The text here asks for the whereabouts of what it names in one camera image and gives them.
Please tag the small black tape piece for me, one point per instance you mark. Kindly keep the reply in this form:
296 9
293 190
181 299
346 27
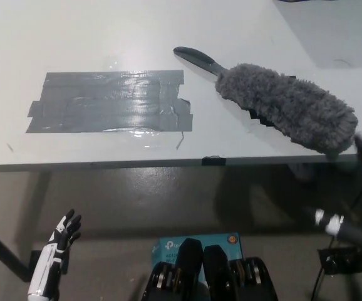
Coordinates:
214 160

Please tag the black table leg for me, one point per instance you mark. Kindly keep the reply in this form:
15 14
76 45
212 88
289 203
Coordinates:
2 251

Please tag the grey duct tape patch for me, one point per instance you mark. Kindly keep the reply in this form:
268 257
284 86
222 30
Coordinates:
112 100

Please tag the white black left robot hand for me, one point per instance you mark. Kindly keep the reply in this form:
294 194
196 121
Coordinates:
51 257

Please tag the teal router box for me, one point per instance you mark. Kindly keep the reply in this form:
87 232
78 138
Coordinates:
225 247

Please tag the black tape patch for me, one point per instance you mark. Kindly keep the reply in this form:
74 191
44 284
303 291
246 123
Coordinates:
262 118

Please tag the grey fluffy duster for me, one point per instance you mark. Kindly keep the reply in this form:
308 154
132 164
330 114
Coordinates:
281 100

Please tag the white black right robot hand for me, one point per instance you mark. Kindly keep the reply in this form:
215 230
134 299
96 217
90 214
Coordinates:
334 224

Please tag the black robot body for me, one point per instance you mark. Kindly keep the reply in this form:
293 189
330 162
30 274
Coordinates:
212 276

